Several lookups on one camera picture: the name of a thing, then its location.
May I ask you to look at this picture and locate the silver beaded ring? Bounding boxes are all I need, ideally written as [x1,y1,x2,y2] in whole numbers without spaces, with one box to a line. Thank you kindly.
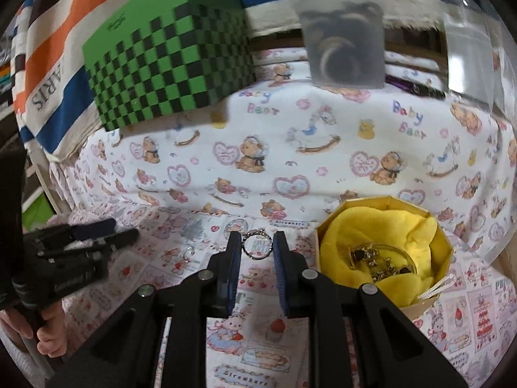
[241,228,274,260]

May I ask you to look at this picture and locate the silver charm bracelet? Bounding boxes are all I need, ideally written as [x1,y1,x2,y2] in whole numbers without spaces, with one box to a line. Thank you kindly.
[348,242,415,285]

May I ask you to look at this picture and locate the gold octagonal jewelry box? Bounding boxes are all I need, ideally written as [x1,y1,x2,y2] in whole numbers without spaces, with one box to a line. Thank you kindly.
[316,196,456,320]

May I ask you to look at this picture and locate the person's left hand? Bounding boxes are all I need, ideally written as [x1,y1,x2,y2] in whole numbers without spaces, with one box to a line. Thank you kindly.
[1,301,68,358]

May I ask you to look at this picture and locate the yellow cloth lining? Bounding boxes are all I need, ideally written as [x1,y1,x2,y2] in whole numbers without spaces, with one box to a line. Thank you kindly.
[319,206,437,307]

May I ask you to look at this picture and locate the baby bear print cloth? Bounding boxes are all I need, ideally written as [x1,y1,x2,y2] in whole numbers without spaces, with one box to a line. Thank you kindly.
[50,61,516,259]

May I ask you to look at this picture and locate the striped Paris blanket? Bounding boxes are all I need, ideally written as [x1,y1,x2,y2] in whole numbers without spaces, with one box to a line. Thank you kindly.
[11,0,275,162]

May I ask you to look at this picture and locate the pink print bed sheet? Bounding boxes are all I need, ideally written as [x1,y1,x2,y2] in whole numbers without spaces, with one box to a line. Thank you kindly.
[64,203,516,387]

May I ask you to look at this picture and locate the green checkered tissue box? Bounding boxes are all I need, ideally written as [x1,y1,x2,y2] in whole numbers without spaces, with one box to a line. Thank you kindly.
[82,0,256,131]

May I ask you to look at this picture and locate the black hair clips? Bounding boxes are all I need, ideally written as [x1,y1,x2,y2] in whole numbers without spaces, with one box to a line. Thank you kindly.
[385,74,446,101]

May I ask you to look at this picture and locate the clear plastic jar with bands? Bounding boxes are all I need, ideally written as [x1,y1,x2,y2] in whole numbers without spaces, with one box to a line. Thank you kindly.
[291,0,385,89]

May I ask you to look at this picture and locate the clear spray bottle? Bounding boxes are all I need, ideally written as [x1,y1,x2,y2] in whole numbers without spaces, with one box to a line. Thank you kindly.
[441,0,494,111]

